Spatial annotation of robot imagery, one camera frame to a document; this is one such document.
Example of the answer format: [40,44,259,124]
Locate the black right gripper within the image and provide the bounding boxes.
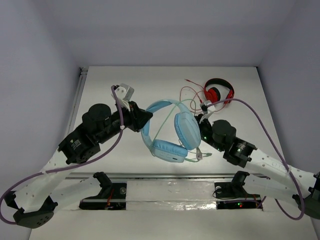
[177,113,225,153]

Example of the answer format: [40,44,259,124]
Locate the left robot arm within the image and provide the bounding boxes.
[0,101,153,229]

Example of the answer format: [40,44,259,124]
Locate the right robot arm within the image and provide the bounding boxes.
[195,114,320,219]

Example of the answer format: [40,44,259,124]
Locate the red black headphones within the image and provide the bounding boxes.
[203,78,235,103]

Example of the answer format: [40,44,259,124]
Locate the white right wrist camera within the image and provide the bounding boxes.
[199,100,216,123]

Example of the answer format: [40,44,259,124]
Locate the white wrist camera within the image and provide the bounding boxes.
[111,83,135,110]
[199,100,216,123]

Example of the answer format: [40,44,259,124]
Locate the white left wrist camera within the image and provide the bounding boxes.
[111,83,135,110]

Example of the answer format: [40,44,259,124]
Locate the red headphone cable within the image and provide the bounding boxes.
[178,78,226,115]

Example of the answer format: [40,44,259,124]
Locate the metal base rail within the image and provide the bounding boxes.
[65,171,271,181]

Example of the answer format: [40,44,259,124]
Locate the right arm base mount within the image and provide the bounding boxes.
[212,171,264,210]

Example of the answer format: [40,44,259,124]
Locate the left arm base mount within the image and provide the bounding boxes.
[79,172,127,211]

